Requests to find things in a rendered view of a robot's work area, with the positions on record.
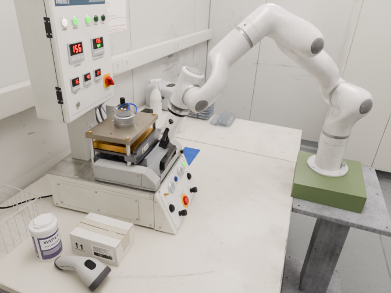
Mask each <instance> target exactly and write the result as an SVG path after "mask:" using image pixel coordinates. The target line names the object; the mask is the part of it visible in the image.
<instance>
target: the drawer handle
mask: <svg viewBox="0 0 391 293"><path fill-rule="evenodd" d="M173 154H176V146H175V145H172V146H171V147H170V148H169V150H168V151H167V153H166V154H165V155H164V157H163V158H162V159H161V161H160V164H159V169H160V170H163V171H164V170H165V165H166V164H167V162H168V161H169V159H170V158H171V156H172V155H173Z"/></svg>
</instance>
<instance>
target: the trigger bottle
mask: <svg viewBox="0 0 391 293"><path fill-rule="evenodd" d="M161 82H162V80H161V79H160V78H159V79H153V80H150V84H153V87H154V89H153V90H152V92H151V95H150V109H153V113H156V115H161V114H162V98H161V93H160V91H159V90H161V88H160V85H159V84H160V83H161ZM158 86H159V90H158Z"/></svg>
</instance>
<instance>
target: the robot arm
mask: <svg viewBox="0 0 391 293"><path fill-rule="evenodd" d="M265 36H268V37H270V38H272V39H273V40H275V42H276V45H277V46H278V48H279V49H280V50H281V51H282V52H283V53H284V54H285V55H286V56H287V57H289V58H290V59H291V60H292V61H294V62H295V63H296V64H298V65H299V66H300V67H301V68H302V69H304V70H305V71H306V72H307V73H308V74H309V75H310V77H311V78H312V79H313V80H314V81H315V82H316V84H317V86H318V89H319V93H320V95H321V97H322V99H323V100H324V101H325V102H326V103H327V104H329V105H331V106H333V107H334V108H336V109H338V110H340V115H339V116H331V117H328V118H327V119H326V120H325V122H324V125H323V128H322V132H321V137H320V140H319V145H318V150H317V154H316V155H312V156H310V157H309V158H308V160H307V165H308V167H309V168H310V169H311V170H312V171H314V172H316V173H318V174H320V175H323V176H327V177H341V176H343V175H345V174H346V173H347V172H348V166H347V165H346V162H344V161H343V157H344V153H345V150H346V146H347V143H348V140H349V136H350V133H351V129H352V127H353V125H354V124H355V123H356V122H357V121H358V120H360V119H361V118H363V117H364V116H366V115H367V114H369V112H370V111H371V109H372V107H373V102H374V100H373V97H372V95H371V94H370V93H369V92H368V91H367V90H365V89H363V88H361V87H359V86H356V85H354V84H352V83H349V82H346V81H345V80H343V79H342V78H341V77H340V71H339V69H338V67H337V65H336V63H335V62H334V61H333V60H332V58H331V57H330V56H329V55H328V54H327V53H326V52H325V51H324V50H323V48H324V45H325V38H324V35H323V34H322V33H321V31H320V30H319V29H318V28H316V27H315V26H314V25H313V24H311V23H309V22H308V21H306V20H304V19H302V18H300V17H298V16H296V15H294V14H292V13H290V12H288V11H287V10H285V9H283V8H282V7H280V6H278V5H276V4H274V3H266V4H263V5H261V6H259V7H258V8H256V10H254V11H253V12H252V13H251V14H249V15H248V16H247V17H246V18H245V19H244V20H243V21H242V22H241V23H240V24H239V25H237V26H236V27H235V28H234V29H233V30H232V31H231V32H230V33H229V34H228V35H227V36H226V37H225V38H224V39H222V40H221V41H220V42H219V43H218V44H217V45H216V46H214V47H213V48H212V50H211V51H210V52H209V54H208V60H209V63H210V65H211V67H212V72H211V75H210V77H209V79H208V81H207V82H206V83H205V84H204V85H203V86H202V87H201V84H202V82H203V80H204V75H203V73H202V72H200V71H199V70H197V69H195V68H193V67H190V66H183V67H182V69H181V71H180V74H179V76H178V79H177V82H176V84H175V87H174V89H173V92H172V95H171V97H170V100H169V102H168V111H169V113H168V115H167V118H166V120H165V122H164V125H163V128H162V130H161V135H162V134H163V136H162V138H161V141H160V143H159V147H161V148H163V149H166V148H167V146H168V144H169V141H170V140H171V139H172V138H173V137H174V136H175V135H176V134H177V132H178V131H179V128H180V125H181V123H182V121H183V118H184V117H186V116H187V115H188V114H189V112H190V111H192V112H194V113H200V112H202V111H203V110H206V108H208V107H209V106H210V105H211V104H213V103H214V102H215V101H216V100H217V99H218V98H219V97H220V95H221V94H222V93H223V91H224V89H225V87H226V83H227V79H228V70H229V68H230V67H231V66H232V65H233V64H234V63H235V62H236V61H238V60H239V59H240V58H241V57H242V56H243V55H244V54H245V53H247V52H248V51H249V50H250V49H251V48H252V47H253V46H255V45H256V44H257V43H258V42H259V41H261V40H262V39H263V38H264V37H265Z"/></svg>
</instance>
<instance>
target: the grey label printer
mask: <svg viewBox="0 0 391 293"><path fill-rule="evenodd" d="M175 84H176V83H173V82H169V81H162V82H161V83H160V84H159V85H160V88H161V90H159V86H158V90H159V91H160V93H161V98H162V109H163V110H167V111H168V102H169V100H170V97H171V95H172V92H173V89H174V87H175ZM153 89H154V87H153V84H149V85H147V86H146V105H147V106H150V95H151V92H152V90H153Z"/></svg>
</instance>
